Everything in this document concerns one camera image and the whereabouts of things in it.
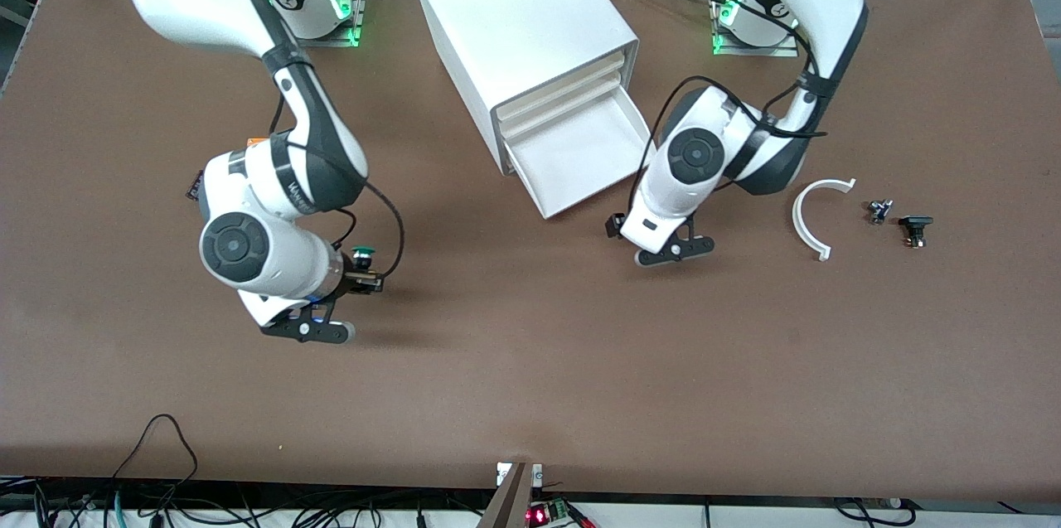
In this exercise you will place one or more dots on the white curved plastic arc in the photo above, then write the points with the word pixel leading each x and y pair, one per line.
pixel 797 217

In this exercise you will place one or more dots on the circuit board with red light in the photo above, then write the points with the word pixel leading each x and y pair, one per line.
pixel 539 515

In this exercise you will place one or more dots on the black switch part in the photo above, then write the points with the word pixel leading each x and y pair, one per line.
pixel 915 225

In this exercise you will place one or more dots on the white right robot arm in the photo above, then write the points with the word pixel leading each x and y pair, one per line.
pixel 249 242

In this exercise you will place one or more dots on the black cylindrical capacitor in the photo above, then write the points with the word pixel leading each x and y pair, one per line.
pixel 192 185

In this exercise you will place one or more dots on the small black silver part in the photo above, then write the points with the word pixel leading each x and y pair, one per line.
pixel 879 210

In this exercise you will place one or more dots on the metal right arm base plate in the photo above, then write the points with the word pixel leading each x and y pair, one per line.
pixel 348 35

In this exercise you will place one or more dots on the orange button enclosure box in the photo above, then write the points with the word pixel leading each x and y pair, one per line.
pixel 259 142

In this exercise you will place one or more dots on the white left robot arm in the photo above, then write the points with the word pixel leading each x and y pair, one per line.
pixel 696 155

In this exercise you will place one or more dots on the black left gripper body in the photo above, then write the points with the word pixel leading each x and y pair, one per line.
pixel 615 225

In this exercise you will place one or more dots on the white plastic drawer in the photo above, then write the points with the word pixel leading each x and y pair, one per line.
pixel 572 101
pixel 564 84
pixel 580 155

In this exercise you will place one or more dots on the green push button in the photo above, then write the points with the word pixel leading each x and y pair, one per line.
pixel 363 251

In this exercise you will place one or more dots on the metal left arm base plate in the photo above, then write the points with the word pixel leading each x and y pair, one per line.
pixel 746 50

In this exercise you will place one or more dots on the white drawer cabinet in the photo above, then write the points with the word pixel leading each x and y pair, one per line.
pixel 514 6

